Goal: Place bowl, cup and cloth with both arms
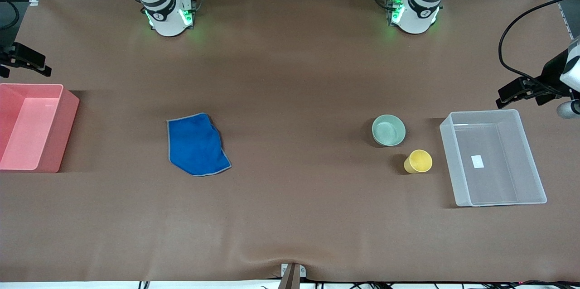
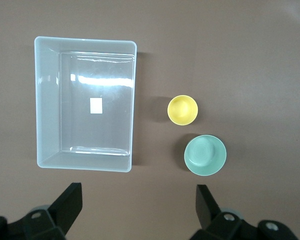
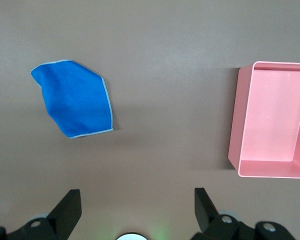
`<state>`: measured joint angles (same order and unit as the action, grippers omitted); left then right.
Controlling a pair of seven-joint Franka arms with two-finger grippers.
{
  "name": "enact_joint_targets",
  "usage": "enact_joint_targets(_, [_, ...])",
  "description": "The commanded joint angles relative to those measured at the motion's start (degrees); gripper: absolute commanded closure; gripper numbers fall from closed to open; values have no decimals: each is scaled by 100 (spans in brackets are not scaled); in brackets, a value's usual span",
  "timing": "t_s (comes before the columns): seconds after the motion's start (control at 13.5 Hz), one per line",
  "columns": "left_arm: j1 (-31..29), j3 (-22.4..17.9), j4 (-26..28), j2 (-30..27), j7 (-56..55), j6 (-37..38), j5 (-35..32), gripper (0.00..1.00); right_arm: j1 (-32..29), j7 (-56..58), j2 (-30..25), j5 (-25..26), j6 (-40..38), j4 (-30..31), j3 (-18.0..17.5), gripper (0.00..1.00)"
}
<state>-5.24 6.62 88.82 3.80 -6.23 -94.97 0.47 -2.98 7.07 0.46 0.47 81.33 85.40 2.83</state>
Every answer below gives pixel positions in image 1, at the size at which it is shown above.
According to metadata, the yellow cup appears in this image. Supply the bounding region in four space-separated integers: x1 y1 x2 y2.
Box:
404 149 433 174

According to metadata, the pale green bowl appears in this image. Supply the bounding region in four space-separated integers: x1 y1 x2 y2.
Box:
372 114 406 147

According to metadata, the blue microfibre cloth grey edge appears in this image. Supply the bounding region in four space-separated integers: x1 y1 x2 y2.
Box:
167 113 232 177

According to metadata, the pink plastic bin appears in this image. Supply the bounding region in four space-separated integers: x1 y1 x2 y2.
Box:
0 83 80 173

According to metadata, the clear plastic bin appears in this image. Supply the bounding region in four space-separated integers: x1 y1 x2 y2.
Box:
440 109 547 208

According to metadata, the brown table cover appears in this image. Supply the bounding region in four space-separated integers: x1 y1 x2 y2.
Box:
0 0 580 283

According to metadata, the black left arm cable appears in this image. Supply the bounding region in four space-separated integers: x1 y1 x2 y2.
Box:
498 0 580 88

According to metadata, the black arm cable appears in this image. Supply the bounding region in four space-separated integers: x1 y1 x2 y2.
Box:
498 0 580 88
0 0 20 30

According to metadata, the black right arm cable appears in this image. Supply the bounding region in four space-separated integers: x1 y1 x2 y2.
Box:
0 0 20 30

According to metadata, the mount post with grey plate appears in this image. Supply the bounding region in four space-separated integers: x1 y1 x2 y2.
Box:
278 263 307 289

